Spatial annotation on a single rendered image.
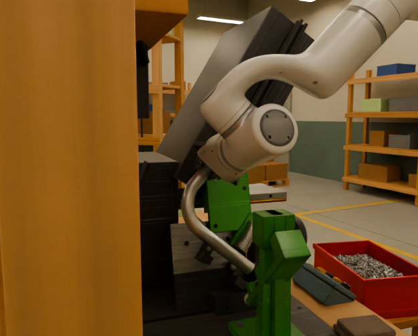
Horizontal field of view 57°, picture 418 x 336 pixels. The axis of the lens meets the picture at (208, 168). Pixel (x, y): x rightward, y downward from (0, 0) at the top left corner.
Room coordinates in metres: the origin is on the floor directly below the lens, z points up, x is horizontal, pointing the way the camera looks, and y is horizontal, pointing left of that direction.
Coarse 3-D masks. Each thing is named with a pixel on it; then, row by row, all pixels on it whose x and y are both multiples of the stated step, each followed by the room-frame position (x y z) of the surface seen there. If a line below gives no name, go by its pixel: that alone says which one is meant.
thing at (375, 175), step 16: (400, 64) 6.28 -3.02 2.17; (352, 80) 7.01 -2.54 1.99; (368, 80) 6.69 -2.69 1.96; (384, 80) 6.40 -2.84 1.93; (352, 96) 7.10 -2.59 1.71; (368, 96) 7.27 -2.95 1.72; (352, 112) 7.03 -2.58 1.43; (368, 112) 6.71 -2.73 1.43; (384, 112) 6.42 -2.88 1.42; (400, 112) 6.15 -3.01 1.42; (416, 112) 5.90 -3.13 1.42; (368, 128) 7.29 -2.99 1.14; (352, 144) 7.13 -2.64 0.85; (368, 144) 7.13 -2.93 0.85; (384, 144) 6.48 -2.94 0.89; (400, 144) 6.14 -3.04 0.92; (416, 144) 6.04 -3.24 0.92; (352, 176) 7.05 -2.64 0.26; (368, 176) 6.73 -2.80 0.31; (384, 176) 6.44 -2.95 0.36; (400, 176) 6.55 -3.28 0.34; (416, 176) 5.89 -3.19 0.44; (416, 192) 5.77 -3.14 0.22
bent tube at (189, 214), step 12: (204, 168) 0.88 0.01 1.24; (192, 180) 0.87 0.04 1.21; (204, 180) 0.88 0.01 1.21; (192, 192) 0.86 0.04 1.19; (192, 204) 0.85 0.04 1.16; (192, 216) 0.84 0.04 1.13; (192, 228) 0.84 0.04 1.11; (204, 228) 0.85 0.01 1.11; (204, 240) 0.84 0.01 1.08; (216, 240) 0.84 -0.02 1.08; (228, 252) 0.85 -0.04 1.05; (240, 264) 0.85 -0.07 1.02; (252, 264) 0.86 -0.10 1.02
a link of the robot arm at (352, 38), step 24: (336, 24) 0.67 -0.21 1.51; (360, 24) 0.65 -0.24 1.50; (312, 48) 0.67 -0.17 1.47; (336, 48) 0.65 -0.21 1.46; (360, 48) 0.65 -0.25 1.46; (240, 72) 0.64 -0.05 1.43; (264, 72) 0.64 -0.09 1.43; (288, 72) 0.65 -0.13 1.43; (312, 72) 0.64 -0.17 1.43; (336, 72) 0.64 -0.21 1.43; (216, 96) 0.64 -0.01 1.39; (240, 96) 0.65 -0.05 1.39; (312, 96) 0.69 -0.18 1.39; (216, 120) 0.64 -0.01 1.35
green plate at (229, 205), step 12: (240, 180) 0.98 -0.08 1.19; (216, 192) 0.96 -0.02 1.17; (228, 192) 0.97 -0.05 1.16; (240, 192) 0.98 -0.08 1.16; (204, 204) 1.01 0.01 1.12; (216, 204) 0.95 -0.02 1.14; (228, 204) 0.96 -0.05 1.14; (240, 204) 0.97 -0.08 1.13; (216, 216) 0.94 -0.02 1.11; (228, 216) 0.95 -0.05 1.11; (240, 216) 0.96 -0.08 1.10; (216, 228) 0.93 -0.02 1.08; (228, 228) 0.94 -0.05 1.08
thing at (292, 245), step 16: (272, 240) 0.68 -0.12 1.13; (288, 240) 0.67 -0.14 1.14; (304, 240) 0.68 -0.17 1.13; (272, 256) 0.70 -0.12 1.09; (288, 256) 0.64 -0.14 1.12; (304, 256) 0.65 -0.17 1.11; (256, 272) 0.75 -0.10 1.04; (272, 272) 0.68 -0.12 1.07; (288, 272) 0.69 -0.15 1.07; (256, 288) 0.74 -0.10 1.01; (256, 304) 0.78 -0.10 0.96
